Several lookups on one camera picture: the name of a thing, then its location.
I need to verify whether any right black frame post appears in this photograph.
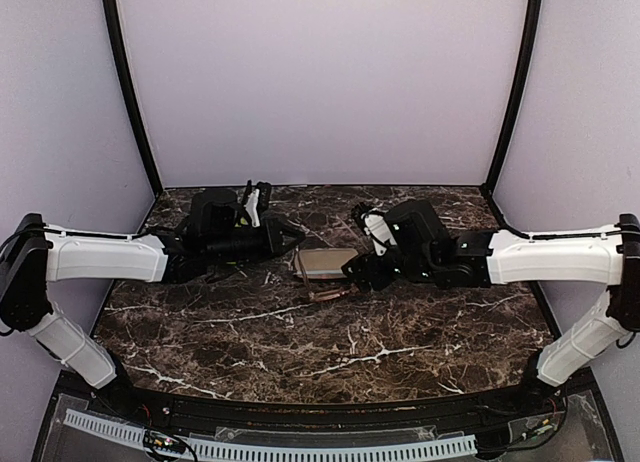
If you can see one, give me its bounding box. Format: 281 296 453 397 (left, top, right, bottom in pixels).
481 0 543 200

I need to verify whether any black frame post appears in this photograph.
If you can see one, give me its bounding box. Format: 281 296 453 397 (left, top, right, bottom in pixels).
101 0 164 197
481 0 543 200

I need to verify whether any left black frame post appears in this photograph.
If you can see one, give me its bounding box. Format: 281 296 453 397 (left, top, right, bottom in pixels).
101 0 164 197

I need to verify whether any white slotted cable duct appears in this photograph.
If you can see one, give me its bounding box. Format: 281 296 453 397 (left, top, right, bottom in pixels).
63 409 478 461

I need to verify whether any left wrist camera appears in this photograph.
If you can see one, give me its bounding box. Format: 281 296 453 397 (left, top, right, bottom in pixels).
241 180 272 228

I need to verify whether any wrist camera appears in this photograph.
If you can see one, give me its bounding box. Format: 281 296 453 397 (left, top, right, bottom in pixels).
241 180 272 228
351 203 395 256

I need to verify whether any green plastic bowl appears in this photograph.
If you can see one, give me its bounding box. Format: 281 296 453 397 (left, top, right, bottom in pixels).
235 216 251 227

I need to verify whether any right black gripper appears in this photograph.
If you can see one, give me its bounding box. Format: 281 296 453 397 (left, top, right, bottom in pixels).
342 245 438 293

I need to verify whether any small circuit board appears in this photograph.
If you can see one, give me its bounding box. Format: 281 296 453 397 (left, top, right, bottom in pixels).
143 430 186 454

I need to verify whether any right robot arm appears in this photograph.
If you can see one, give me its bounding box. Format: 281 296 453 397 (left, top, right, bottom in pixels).
342 199 639 416

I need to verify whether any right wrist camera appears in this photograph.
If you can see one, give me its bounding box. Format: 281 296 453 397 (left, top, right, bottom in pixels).
351 203 395 256

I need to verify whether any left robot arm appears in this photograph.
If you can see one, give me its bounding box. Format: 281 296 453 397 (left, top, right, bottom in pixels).
1 182 305 418

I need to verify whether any plaid sunglasses case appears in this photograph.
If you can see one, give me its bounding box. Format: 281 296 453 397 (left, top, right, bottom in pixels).
293 248 358 281

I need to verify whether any black front rail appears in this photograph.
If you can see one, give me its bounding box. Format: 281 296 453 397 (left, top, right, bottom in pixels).
84 381 566 436

